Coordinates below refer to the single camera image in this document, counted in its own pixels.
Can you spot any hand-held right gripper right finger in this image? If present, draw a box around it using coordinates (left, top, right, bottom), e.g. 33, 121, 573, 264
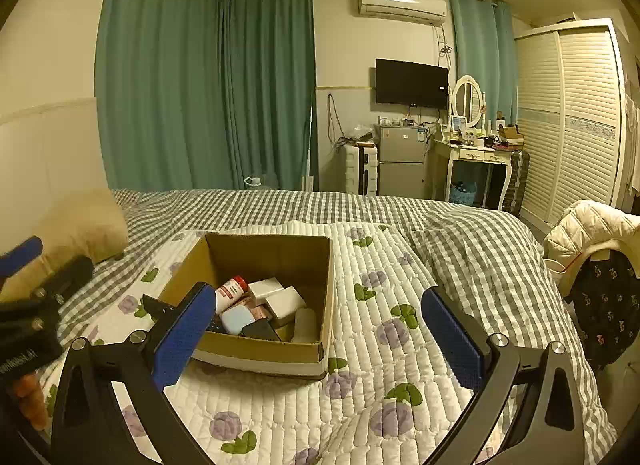
421, 286, 586, 465

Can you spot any dark grey power bank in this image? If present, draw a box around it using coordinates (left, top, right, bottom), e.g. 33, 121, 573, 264
241, 321, 281, 343

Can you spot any white suitcase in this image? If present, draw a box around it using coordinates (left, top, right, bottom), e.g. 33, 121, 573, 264
345, 142, 378, 194

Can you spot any white air conditioner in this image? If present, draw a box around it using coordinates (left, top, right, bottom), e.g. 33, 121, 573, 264
356, 0, 447, 27

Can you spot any white oval mirror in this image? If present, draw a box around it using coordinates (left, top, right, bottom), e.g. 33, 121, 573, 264
451, 76, 486, 120

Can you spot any narrow teal curtain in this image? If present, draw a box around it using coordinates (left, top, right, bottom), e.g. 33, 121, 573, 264
448, 0, 518, 120

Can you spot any red capped white bottle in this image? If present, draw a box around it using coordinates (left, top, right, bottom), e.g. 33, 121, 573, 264
215, 276, 248, 315

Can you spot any black wall television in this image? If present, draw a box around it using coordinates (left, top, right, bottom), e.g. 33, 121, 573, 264
375, 59, 449, 110

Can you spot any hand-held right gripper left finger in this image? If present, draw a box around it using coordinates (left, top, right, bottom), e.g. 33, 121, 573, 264
52, 282, 217, 465

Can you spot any white mop pole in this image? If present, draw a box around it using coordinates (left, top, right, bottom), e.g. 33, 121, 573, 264
301, 107, 317, 192

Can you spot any black wall cable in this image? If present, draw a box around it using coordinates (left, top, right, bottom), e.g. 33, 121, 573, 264
327, 93, 346, 146

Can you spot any dark suitcase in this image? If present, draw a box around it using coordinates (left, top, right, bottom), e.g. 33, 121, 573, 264
501, 149, 530, 216

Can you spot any silver fridge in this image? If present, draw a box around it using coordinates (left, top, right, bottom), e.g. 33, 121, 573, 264
374, 124, 430, 196

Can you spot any grey checked duvet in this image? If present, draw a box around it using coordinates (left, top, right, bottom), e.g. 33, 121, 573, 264
50, 188, 618, 451

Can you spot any beige pillow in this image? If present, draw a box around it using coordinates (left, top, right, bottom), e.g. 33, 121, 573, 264
0, 188, 130, 296

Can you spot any brown cardboard box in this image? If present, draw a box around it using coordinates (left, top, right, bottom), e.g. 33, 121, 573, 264
157, 232, 335, 380

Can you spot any wide teal curtain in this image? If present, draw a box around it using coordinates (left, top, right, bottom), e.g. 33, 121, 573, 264
95, 0, 316, 192

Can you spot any white cylindrical bottle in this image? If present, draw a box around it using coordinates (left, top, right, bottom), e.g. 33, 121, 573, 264
291, 307, 319, 344

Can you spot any white dressing table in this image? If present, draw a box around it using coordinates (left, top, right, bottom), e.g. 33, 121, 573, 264
432, 137, 516, 210

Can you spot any person's left hand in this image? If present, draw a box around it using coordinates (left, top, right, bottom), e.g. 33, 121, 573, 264
12, 370, 49, 432

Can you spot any white floral quilted blanket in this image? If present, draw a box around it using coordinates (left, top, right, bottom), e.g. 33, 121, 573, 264
40, 221, 551, 465

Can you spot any light blue case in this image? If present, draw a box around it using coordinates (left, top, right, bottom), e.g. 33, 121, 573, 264
220, 306, 258, 336

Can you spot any blue basket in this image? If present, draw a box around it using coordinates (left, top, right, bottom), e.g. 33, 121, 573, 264
450, 181, 478, 204

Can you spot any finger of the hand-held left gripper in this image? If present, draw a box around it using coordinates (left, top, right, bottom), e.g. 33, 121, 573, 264
32, 255, 95, 308
0, 237, 44, 286

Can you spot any white slatted wardrobe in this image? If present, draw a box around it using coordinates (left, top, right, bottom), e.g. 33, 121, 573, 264
514, 19, 631, 226

